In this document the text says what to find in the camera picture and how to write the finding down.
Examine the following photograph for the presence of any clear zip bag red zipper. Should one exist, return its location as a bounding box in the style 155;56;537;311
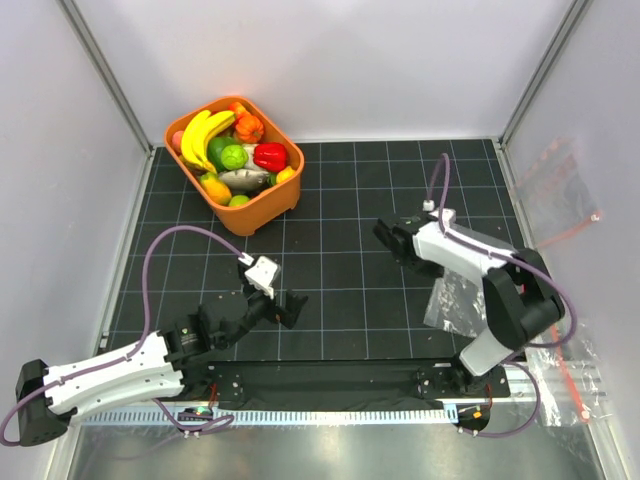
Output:
423;270;487;338

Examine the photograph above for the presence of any light green round fruit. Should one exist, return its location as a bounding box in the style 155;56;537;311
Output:
220;144;249;171

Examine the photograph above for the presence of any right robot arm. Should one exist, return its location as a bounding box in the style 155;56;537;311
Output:
373;208;565;396

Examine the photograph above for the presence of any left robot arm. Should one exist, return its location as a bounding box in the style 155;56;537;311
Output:
16;266;308;447

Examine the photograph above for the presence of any spare zip bags pile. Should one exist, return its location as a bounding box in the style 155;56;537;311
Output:
505;334;613;430

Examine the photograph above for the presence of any black grid mat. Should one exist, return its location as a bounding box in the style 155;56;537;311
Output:
100;139;524;361

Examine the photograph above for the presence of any green lime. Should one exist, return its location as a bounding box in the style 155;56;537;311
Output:
228;195;250;208

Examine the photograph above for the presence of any yellow lemon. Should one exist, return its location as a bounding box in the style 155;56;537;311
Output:
276;166;296;184

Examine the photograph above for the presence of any orange yellow mango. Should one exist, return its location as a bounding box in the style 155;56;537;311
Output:
199;172;232;206

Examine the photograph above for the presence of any grey beige fish toy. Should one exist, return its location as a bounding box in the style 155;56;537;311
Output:
218;168;269;192

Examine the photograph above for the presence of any red bell pepper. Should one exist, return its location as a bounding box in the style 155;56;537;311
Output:
253;142;288;173

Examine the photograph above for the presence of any green bell pepper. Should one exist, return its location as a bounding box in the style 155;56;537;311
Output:
207;136;236;173

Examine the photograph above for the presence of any small orange pumpkin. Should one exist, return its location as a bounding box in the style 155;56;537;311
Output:
235;114;264;144

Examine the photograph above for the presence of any pink peach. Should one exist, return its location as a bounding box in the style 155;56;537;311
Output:
171;130;184;155

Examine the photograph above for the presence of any yellow banana bunch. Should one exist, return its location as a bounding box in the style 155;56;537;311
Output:
181;110;235;173

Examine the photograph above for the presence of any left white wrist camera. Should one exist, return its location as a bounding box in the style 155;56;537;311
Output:
244;255;281;300

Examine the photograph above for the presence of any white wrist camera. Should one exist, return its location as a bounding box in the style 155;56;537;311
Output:
244;255;281;300
422;200;456;232

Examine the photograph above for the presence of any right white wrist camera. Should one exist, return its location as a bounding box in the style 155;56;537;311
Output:
422;200;456;232

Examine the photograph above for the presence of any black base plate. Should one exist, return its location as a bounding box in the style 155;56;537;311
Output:
164;358;511;412

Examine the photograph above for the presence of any slotted cable duct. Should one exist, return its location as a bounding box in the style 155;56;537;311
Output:
84;405;458;427

